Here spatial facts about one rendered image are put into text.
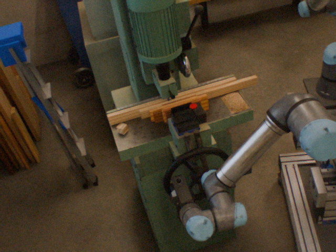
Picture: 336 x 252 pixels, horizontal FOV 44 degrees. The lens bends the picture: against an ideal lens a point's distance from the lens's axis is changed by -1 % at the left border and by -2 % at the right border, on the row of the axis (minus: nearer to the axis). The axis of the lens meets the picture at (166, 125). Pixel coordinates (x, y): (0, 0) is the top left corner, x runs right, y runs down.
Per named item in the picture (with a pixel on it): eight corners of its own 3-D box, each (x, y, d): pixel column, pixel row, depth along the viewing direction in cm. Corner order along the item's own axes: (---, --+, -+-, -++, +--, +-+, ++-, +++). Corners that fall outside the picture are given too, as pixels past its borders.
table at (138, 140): (125, 177, 167) (122, 167, 163) (111, 130, 190) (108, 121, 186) (264, 133, 175) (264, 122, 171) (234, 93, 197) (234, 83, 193)
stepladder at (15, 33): (78, 193, 278) (-13, 46, 200) (75, 167, 297) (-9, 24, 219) (101, 184, 279) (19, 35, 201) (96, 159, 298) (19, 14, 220)
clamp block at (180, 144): (178, 155, 168) (176, 139, 162) (169, 134, 178) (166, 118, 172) (213, 144, 170) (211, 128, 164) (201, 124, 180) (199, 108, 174)
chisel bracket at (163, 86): (163, 103, 176) (160, 86, 170) (154, 85, 186) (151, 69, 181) (179, 97, 177) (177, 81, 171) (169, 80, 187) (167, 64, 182)
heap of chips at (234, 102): (231, 114, 178) (231, 108, 176) (220, 97, 187) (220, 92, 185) (250, 108, 179) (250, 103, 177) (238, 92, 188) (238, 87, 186)
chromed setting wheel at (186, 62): (187, 83, 188) (184, 60, 180) (178, 70, 198) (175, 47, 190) (193, 81, 189) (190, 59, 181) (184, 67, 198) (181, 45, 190)
